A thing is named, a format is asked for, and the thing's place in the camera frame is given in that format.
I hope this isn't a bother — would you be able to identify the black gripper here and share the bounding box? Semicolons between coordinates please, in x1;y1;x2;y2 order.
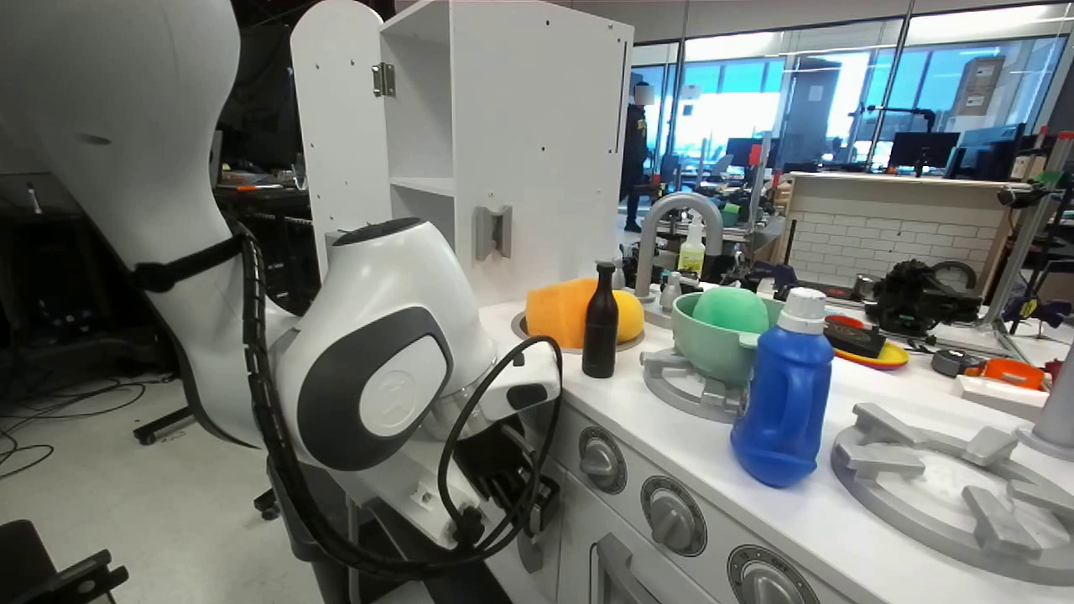
458;420;564;547

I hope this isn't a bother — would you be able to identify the black bottle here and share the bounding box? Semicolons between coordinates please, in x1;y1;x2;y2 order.
580;261;621;384

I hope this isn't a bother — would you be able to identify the blue detergent bottle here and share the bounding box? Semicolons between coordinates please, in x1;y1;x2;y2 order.
729;286;839;494

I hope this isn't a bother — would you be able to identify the small spray bottle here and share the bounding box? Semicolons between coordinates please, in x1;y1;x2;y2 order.
676;208;712;282

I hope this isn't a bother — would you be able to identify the tall white cabinet door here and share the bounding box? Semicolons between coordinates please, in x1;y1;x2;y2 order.
289;0;395;282

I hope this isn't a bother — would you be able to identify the grey stove knob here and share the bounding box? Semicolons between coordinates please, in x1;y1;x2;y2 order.
574;427;633;496
726;545;821;604
638;477;712;562

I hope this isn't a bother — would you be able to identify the orange toy fruit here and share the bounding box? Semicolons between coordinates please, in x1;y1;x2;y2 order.
524;276;608;352

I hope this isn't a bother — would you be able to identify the grey burner grate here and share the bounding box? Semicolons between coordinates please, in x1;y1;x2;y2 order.
638;345;748;427
830;399;1074;588

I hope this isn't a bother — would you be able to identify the yellow foam ball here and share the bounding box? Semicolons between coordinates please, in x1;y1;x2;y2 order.
610;286;648;345

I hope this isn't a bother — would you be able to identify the green bowl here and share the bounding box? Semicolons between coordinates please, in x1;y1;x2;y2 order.
670;290;785;391

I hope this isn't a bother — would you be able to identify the grey toy faucet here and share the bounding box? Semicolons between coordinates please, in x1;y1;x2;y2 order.
636;193;726;305

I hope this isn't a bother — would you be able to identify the green foam ball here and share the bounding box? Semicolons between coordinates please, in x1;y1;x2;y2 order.
692;286;772;335

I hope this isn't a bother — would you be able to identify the person in dark clothes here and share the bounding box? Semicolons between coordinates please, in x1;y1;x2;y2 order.
619;78;655;234

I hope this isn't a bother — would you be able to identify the yellow plate with toys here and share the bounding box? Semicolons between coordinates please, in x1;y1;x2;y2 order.
823;311;913;372

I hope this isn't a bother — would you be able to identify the black chair base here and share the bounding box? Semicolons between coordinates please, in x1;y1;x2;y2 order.
0;517;133;604

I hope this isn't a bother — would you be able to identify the orange hand tool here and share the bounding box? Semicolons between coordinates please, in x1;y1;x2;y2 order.
958;352;1054;413

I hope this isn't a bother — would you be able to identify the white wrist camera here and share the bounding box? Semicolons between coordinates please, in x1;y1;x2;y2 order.
502;377;564;415

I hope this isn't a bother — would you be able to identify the grey side handle plate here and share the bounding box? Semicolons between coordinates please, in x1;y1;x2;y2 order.
469;203;517;264

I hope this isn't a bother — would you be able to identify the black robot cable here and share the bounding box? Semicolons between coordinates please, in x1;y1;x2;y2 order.
230;222;568;580

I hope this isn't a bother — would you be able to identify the black cable bundle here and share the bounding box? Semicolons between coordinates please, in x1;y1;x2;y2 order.
871;260;982;335

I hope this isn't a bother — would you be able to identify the grey post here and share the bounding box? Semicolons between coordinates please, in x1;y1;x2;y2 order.
1028;345;1074;457

